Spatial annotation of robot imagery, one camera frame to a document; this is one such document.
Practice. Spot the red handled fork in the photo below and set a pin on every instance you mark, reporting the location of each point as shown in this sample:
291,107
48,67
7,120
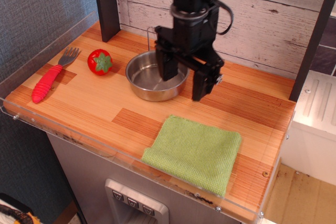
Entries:
43,86

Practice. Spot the dark shelf post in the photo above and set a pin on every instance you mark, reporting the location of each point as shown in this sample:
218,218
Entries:
108,18
312,47

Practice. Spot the silver dispenser button panel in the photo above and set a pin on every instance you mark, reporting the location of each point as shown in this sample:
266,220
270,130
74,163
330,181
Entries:
131,206

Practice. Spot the grey toy cabinet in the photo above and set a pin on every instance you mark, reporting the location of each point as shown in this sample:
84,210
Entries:
87,172

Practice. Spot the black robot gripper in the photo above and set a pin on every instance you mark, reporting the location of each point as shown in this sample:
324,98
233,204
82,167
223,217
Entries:
190,42

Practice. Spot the dark right shelf post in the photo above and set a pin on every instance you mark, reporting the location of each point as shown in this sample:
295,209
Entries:
312,47

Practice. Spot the dark left shelf post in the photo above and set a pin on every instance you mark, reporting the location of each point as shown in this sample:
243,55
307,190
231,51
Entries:
108,18

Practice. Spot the green towel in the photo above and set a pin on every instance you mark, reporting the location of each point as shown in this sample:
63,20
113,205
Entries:
196,153

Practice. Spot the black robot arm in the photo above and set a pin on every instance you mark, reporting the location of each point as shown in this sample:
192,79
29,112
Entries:
190,42

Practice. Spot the stainless steel pot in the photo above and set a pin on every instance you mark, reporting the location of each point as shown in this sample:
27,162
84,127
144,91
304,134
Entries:
142,72

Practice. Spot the red toy tomato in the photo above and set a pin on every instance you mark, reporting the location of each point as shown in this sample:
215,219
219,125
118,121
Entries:
100,62

